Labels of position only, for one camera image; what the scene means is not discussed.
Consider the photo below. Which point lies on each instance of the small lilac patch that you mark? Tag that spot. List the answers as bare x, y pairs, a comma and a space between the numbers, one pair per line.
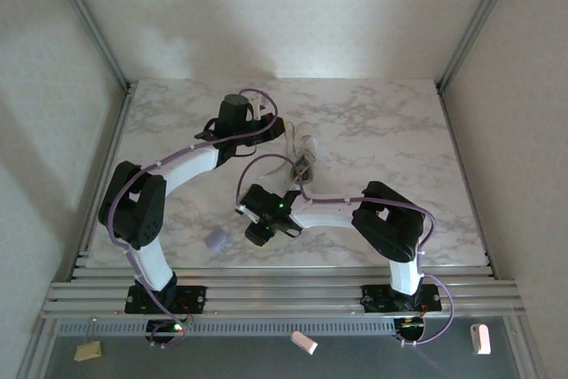
216, 239

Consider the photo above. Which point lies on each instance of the aluminium corner post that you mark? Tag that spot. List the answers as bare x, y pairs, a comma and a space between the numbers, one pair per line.
479, 19
89, 24

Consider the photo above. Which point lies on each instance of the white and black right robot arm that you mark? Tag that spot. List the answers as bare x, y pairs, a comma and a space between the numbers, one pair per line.
328, 215

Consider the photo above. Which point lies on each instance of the aluminium front rail frame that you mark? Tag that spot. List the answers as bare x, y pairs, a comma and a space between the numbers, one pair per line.
275, 294

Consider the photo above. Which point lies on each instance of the aluminium side rail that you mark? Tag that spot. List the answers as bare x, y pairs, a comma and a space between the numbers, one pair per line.
115, 148

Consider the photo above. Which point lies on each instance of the white pink plastic block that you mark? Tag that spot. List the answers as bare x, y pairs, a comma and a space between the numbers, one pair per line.
480, 339
304, 342

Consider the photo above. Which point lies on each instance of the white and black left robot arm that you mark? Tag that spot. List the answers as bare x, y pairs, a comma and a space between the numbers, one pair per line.
186, 170

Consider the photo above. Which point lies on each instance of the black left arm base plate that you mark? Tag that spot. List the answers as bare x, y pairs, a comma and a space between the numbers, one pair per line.
195, 297

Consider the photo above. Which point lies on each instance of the white sneaker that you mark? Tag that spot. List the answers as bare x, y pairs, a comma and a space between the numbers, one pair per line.
306, 152

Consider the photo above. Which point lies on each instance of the yellow paper tag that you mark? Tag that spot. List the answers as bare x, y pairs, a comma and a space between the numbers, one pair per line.
88, 351

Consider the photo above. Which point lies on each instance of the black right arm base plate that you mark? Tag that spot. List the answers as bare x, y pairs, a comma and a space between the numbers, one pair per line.
377, 297

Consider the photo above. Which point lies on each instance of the white shoelace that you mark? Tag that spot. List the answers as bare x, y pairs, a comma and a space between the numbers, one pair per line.
275, 172

